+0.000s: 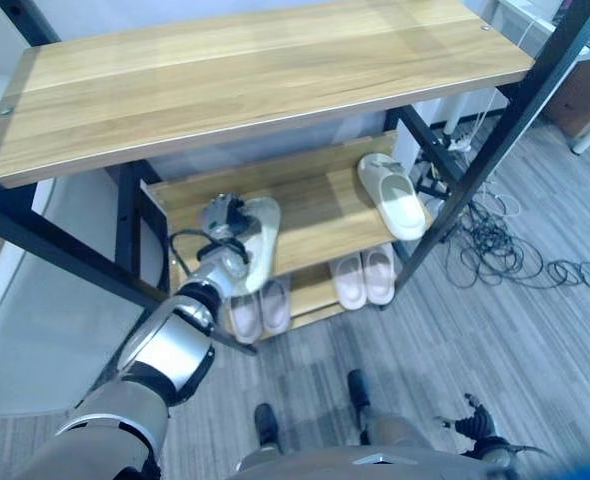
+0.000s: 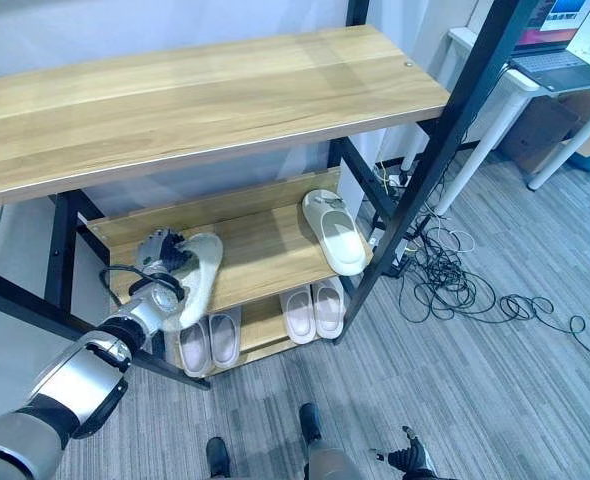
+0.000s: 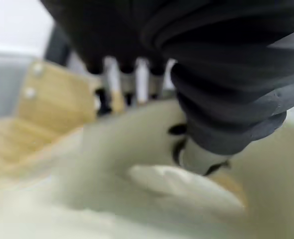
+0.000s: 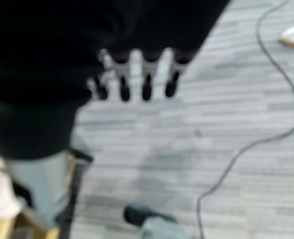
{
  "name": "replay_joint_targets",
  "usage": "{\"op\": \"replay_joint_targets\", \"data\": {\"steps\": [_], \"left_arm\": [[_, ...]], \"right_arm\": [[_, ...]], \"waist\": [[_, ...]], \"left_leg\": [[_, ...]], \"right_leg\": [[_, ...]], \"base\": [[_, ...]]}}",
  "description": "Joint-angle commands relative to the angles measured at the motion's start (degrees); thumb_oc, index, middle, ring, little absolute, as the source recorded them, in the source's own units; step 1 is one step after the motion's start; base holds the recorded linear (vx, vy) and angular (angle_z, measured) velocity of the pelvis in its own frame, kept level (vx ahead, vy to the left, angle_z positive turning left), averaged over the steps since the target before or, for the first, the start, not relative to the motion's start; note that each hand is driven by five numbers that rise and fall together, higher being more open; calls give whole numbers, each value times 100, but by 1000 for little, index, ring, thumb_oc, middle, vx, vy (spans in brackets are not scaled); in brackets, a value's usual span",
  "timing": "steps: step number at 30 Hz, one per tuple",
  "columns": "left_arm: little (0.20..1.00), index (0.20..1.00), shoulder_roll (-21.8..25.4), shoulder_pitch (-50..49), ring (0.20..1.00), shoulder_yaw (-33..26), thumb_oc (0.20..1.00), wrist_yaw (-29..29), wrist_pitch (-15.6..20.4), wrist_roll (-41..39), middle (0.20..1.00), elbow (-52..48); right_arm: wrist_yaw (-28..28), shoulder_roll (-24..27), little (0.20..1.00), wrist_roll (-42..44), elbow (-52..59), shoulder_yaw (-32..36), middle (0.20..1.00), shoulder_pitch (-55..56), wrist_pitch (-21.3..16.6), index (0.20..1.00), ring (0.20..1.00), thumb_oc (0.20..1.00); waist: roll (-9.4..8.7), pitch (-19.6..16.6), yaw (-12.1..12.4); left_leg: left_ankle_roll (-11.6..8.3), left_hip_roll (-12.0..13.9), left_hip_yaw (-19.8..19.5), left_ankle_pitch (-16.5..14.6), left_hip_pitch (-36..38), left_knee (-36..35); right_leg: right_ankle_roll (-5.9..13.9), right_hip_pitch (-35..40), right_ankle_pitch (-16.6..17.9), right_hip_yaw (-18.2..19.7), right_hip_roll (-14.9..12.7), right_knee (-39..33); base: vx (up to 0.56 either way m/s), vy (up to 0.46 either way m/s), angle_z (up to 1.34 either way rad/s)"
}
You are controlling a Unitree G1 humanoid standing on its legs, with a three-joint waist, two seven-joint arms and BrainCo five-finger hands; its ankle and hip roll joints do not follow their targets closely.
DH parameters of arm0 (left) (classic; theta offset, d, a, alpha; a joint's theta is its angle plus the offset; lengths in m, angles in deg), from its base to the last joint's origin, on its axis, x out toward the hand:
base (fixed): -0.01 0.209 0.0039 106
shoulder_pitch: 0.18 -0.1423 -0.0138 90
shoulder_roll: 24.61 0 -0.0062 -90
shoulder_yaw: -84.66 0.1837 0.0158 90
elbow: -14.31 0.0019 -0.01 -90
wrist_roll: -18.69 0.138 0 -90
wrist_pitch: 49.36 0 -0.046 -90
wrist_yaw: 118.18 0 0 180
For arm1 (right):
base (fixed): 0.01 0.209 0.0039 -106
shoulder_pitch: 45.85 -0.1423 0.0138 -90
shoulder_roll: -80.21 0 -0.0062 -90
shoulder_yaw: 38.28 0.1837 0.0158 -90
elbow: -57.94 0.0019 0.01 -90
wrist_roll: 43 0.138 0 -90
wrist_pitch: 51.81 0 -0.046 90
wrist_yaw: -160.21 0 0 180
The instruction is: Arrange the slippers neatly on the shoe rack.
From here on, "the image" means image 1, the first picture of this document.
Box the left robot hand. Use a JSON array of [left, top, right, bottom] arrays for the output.
[[200, 192, 251, 262]]

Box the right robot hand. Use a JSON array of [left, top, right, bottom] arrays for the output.
[[433, 392, 500, 454]]

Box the cream slipper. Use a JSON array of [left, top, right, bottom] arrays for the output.
[[357, 152, 429, 242], [231, 196, 282, 297]]

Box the silver robot body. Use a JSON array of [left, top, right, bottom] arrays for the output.
[[234, 409, 509, 480]]

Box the wooden shelf board with rim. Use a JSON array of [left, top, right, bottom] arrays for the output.
[[139, 130, 434, 282]]

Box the pink slipper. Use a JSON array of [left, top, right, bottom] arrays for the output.
[[330, 252, 369, 310], [362, 244, 398, 306], [259, 277, 292, 337], [228, 292, 265, 345]]

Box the low wooden shelf board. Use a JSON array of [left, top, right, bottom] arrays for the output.
[[214, 259, 401, 332]]

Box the dark right robot foot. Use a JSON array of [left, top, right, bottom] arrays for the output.
[[346, 368, 374, 417]]

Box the dark robot foot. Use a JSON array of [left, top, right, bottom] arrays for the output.
[[253, 402, 283, 450], [346, 368, 374, 417]]

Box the large wooden shelf board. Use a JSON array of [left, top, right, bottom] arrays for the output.
[[0, 0, 536, 190]]

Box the dark left robot foot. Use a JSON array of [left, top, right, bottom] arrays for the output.
[[253, 402, 283, 450]]

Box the white table leg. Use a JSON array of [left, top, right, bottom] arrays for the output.
[[444, 91, 470, 137]]

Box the brown wooden cabinet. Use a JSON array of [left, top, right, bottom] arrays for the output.
[[543, 53, 590, 142]]

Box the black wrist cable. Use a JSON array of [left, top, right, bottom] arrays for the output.
[[168, 228, 217, 267]]

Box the black floor cable tangle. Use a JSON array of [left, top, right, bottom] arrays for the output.
[[443, 197, 590, 297]]

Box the white floor cable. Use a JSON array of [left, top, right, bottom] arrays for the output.
[[487, 189, 522, 217]]

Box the black metal rack frame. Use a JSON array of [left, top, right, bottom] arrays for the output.
[[0, 0, 590, 357]]

